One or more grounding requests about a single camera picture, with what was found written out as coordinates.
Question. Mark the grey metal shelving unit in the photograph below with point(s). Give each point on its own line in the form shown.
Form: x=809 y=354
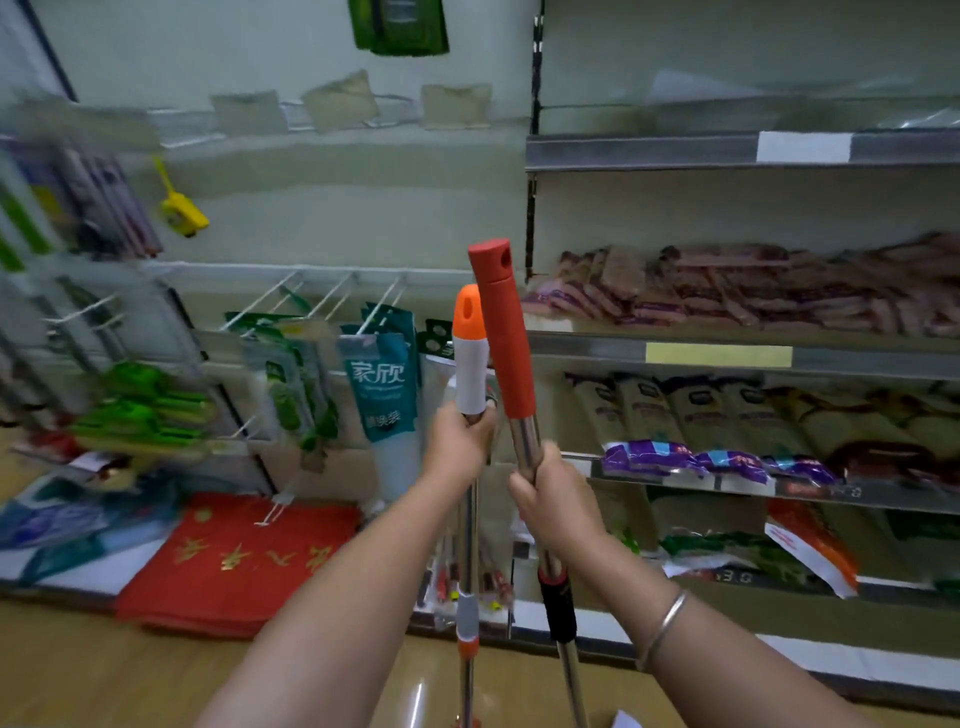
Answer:
x=750 y=352

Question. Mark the green food packet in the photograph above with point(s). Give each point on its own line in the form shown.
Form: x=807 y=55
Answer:
x=720 y=547

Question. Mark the bunch of small packaged goods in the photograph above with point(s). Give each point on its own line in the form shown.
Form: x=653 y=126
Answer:
x=495 y=585

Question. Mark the blue plastic bags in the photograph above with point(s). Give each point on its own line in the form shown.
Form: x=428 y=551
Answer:
x=67 y=525

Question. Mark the teal hanging package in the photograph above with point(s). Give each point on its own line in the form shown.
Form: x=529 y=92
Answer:
x=382 y=382

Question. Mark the white shelf label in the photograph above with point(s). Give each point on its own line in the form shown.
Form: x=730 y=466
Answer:
x=804 y=147

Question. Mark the row of beige noodle packets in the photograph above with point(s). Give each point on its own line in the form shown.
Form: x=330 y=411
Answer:
x=787 y=420

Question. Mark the pile of maroon food packets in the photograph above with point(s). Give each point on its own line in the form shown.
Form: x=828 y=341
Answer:
x=750 y=289

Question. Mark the person's right forearm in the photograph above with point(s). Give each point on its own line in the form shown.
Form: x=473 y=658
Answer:
x=720 y=660

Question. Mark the orange and white packet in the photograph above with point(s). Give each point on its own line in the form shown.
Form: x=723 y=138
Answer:
x=814 y=547

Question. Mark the green wall sign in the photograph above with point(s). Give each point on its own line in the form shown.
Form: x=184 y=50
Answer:
x=401 y=26

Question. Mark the yellow hanging tool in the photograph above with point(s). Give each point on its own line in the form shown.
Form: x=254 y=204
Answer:
x=181 y=211

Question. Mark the yellow shelf label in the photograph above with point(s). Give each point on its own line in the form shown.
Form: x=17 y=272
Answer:
x=718 y=355

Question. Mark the bunch of green brushes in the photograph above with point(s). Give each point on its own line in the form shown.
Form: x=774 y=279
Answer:
x=142 y=412

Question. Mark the green hanging package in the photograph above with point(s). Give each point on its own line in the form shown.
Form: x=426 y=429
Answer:
x=289 y=375

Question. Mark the person's left forearm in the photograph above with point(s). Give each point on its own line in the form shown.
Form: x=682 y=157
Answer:
x=345 y=607

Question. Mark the person's right fingers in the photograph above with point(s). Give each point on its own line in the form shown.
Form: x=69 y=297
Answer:
x=549 y=461

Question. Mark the person's right hand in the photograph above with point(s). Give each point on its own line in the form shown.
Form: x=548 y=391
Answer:
x=559 y=506

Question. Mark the stack of red door mats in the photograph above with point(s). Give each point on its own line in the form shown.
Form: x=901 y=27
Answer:
x=240 y=562

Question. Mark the purple snack packet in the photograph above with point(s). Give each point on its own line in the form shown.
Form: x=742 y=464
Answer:
x=649 y=456
x=731 y=463
x=802 y=469

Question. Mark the person's left fingers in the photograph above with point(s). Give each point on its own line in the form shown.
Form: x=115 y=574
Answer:
x=480 y=424

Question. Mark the person's left hand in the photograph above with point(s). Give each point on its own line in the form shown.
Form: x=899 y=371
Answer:
x=450 y=450

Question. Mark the beige hanging cloth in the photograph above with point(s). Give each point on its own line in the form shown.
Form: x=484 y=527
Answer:
x=341 y=101
x=455 y=105
x=247 y=112

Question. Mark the bunch of hanging dark sticks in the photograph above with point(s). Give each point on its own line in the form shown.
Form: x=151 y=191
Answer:
x=105 y=202

